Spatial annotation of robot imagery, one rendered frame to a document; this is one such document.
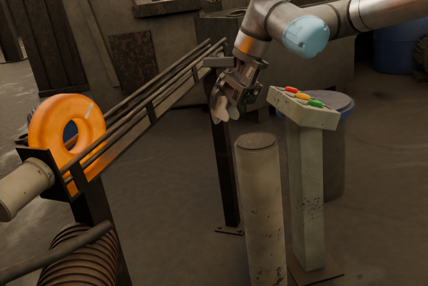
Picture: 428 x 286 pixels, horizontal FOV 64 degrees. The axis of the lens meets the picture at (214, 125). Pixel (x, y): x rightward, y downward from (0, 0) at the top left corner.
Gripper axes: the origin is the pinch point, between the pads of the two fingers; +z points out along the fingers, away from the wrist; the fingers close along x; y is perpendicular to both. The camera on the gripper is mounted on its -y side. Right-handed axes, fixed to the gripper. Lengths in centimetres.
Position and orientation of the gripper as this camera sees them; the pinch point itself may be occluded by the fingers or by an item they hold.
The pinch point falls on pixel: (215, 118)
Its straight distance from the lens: 89.0
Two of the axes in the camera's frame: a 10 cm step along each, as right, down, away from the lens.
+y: 6.1, 5.8, -5.4
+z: -3.1, 8.0, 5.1
